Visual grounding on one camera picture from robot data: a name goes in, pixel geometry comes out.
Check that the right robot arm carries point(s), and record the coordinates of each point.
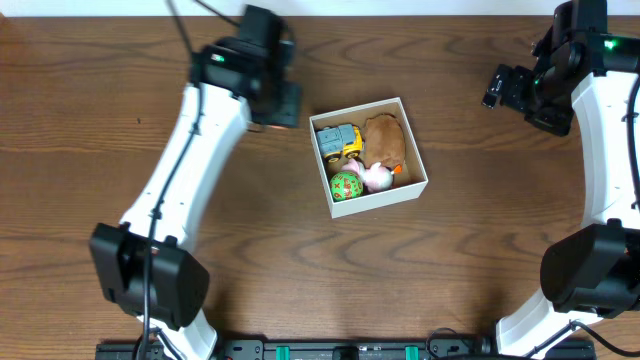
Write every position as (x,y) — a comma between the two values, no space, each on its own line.
(585,77)

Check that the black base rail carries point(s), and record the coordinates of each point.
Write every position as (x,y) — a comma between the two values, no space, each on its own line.
(445,347)

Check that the yellow grey toy truck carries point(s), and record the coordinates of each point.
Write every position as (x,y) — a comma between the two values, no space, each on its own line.
(340,141)

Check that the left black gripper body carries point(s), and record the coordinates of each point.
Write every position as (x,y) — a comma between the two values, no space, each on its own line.
(282,107)

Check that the white pink duck toy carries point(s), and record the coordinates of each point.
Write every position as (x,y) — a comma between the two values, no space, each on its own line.
(377,178)

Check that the white cardboard box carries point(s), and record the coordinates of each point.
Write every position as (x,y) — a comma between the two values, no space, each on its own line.
(407,185)

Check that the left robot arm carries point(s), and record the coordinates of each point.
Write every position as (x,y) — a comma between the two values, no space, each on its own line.
(145,264)

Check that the green round die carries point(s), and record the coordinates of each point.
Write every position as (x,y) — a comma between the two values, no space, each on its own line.
(345,185)

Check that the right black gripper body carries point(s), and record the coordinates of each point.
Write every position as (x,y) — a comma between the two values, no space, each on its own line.
(542,101)

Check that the brown plush toy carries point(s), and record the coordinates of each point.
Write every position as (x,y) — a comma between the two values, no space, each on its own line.
(384,142)

